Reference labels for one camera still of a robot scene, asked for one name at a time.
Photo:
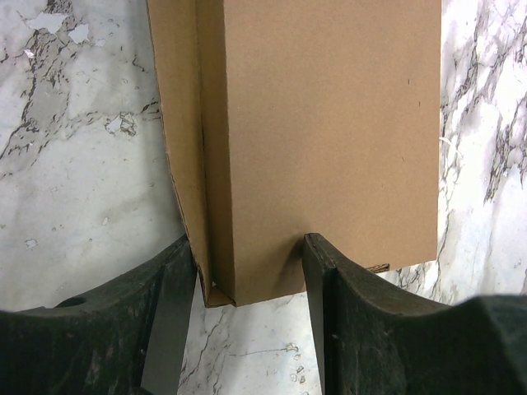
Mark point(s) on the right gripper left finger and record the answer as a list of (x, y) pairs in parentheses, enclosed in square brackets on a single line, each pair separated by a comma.
[(126, 336)]

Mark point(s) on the cardboard box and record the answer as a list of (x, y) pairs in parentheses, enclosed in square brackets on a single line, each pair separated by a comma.
[(283, 118)]

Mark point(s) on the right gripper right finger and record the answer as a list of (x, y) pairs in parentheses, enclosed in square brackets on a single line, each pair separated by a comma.
[(372, 337)]

